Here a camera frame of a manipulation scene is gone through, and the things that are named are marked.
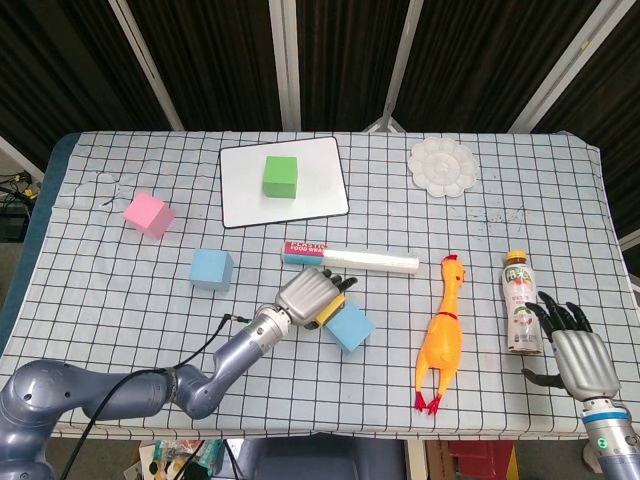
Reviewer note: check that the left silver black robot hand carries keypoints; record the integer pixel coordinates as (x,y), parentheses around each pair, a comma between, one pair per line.
(305,295)

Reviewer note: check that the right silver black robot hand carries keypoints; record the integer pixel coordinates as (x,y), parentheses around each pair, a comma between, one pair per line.
(585,360)

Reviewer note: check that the yellow foam cube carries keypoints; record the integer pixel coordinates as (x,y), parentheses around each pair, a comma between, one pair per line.
(330,311)

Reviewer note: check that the light blue foam cube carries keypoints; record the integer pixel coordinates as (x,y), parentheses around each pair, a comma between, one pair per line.
(350,327)
(210,270)

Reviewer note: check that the green foam cube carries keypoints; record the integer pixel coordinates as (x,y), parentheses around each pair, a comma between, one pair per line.
(280,175)

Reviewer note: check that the pink foam cube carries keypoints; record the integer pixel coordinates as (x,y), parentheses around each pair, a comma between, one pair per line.
(147,215)

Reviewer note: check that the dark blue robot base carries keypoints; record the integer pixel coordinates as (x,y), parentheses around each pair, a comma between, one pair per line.
(320,460)

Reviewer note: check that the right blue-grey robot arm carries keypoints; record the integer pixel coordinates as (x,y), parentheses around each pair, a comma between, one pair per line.
(612,440)

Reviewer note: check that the plastic food wrap roll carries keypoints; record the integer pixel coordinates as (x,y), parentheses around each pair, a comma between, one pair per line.
(360,260)

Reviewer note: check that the drink bottle yellow cap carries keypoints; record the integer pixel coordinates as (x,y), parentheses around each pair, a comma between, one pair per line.
(520,300)

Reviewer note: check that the white board black rim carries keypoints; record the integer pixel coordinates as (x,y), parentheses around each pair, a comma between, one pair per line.
(320,190)

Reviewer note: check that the yellow rubber chicken toy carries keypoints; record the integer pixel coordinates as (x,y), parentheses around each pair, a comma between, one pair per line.
(442,335)

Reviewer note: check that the red box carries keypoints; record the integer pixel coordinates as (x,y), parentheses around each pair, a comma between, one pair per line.
(482,460)

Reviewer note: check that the checked white tablecloth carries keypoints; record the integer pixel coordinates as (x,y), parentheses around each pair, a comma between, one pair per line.
(150,320)

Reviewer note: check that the teal snack packet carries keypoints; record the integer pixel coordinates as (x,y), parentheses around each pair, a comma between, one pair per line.
(210,450)

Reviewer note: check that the white flower paint palette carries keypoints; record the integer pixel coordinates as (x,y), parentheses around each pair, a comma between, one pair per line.
(442,167)

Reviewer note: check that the blue table edge padding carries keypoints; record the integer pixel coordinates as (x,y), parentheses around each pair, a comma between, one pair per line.
(35,240)

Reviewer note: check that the white metal frame post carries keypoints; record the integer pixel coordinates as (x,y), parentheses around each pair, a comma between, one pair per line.
(147,65)
(285,65)
(402,60)
(560,70)

